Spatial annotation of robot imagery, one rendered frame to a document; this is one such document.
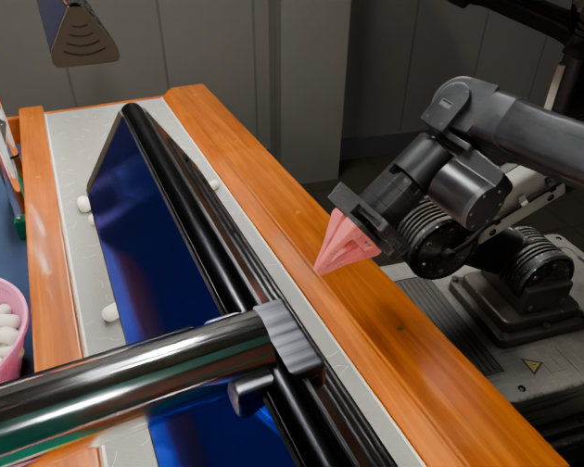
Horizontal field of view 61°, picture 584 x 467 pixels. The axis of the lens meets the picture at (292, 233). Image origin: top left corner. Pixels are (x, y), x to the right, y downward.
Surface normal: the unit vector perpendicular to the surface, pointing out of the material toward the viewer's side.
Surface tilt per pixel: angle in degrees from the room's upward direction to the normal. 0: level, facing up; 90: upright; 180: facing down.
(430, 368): 0
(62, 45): 90
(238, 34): 90
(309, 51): 90
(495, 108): 47
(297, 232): 0
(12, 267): 0
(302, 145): 90
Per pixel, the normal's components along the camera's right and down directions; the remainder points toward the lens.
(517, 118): -0.44, -0.22
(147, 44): 0.29, 0.55
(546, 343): 0.01, -0.82
